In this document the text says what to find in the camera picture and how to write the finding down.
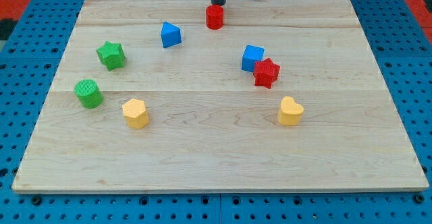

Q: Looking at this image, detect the red star block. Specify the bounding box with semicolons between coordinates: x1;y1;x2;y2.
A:
253;58;280;89

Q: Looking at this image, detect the blue triangle block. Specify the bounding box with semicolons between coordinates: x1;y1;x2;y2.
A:
161;22;182;48

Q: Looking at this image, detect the green star block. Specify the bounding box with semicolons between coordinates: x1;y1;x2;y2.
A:
96;41;126;72

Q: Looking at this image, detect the blue cube block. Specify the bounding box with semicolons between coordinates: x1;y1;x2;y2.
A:
241;45;265;72

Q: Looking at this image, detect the light wooden board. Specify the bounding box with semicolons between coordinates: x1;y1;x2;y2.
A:
12;0;429;194

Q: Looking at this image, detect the yellow heart block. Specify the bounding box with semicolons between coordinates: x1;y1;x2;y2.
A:
277;96;304;126

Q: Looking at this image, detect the yellow hexagon block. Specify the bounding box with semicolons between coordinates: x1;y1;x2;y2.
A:
122;99;150;129

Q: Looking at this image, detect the red cylinder block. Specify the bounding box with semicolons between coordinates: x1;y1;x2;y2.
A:
206;5;224;30

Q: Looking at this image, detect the green cylinder block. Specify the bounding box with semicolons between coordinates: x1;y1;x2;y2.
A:
74;79;103;109

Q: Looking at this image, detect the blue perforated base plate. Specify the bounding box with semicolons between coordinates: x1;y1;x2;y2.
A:
1;0;431;223

